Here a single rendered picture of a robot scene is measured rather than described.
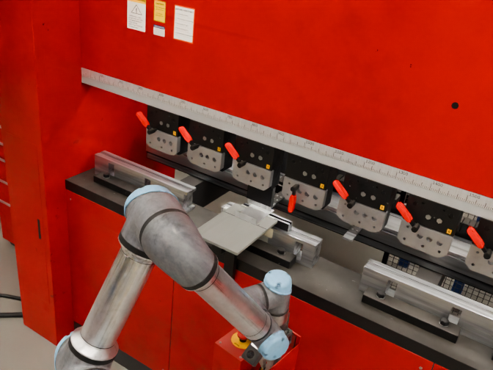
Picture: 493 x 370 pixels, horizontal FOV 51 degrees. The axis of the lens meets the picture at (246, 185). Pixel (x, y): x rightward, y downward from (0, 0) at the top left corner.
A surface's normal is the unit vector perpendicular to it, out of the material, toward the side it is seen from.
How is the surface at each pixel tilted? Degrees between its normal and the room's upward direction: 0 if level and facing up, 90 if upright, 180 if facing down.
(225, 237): 0
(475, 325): 90
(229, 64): 90
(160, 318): 90
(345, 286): 0
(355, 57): 90
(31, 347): 0
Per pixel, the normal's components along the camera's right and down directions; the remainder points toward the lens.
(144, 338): -0.53, 0.33
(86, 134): 0.84, 0.33
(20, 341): 0.11, -0.89
